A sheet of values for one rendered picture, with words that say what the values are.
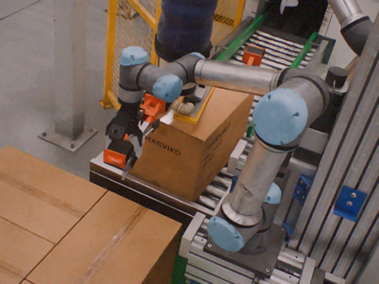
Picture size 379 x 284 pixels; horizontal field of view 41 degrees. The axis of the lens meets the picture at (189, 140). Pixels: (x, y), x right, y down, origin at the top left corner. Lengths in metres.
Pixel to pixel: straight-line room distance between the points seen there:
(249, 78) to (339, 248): 0.71
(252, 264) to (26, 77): 3.08
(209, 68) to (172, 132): 0.86
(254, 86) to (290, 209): 0.61
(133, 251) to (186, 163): 0.45
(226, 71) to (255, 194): 0.34
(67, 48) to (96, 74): 1.17
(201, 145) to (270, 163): 0.97
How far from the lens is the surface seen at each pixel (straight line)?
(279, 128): 1.13
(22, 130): 3.72
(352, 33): 1.67
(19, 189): 2.47
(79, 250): 2.20
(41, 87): 4.17
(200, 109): 2.06
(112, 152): 1.57
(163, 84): 1.35
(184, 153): 2.25
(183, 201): 2.35
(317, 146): 1.64
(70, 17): 3.14
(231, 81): 1.36
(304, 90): 1.17
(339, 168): 1.57
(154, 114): 1.77
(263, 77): 1.32
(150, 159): 2.38
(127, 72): 1.42
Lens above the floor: 2.23
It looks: 37 degrees down
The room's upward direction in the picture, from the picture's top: 11 degrees clockwise
